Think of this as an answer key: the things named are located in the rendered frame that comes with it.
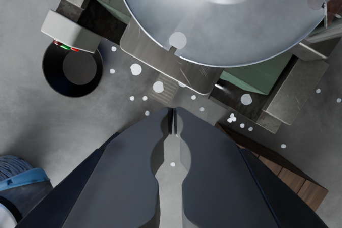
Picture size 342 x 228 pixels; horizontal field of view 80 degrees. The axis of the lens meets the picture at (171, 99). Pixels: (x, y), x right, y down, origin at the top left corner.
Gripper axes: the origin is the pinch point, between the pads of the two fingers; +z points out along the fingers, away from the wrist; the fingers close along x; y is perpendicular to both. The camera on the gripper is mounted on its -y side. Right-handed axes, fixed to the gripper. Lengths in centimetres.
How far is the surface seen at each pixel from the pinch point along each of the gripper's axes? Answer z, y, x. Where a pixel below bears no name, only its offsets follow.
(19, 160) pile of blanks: 69, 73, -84
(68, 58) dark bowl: 91, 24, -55
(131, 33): 17.3, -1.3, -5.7
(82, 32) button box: 34.9, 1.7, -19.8
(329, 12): 17.3, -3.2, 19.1
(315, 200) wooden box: 38, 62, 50
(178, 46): 16.5, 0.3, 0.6
